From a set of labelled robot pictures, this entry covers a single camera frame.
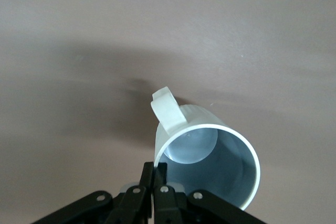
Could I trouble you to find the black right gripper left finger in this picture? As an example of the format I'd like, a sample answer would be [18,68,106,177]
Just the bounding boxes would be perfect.
[31,161,154,224]

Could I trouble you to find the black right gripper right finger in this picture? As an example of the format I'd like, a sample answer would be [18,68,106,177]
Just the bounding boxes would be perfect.
[154,162,268,224]

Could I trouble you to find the grey ribbed cup with handle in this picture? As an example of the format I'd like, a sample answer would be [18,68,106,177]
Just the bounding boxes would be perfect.
[151,86,261,211]

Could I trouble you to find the brown table cover sheet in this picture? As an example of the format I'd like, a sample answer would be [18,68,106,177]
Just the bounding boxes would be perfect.
[0,0,336,224]

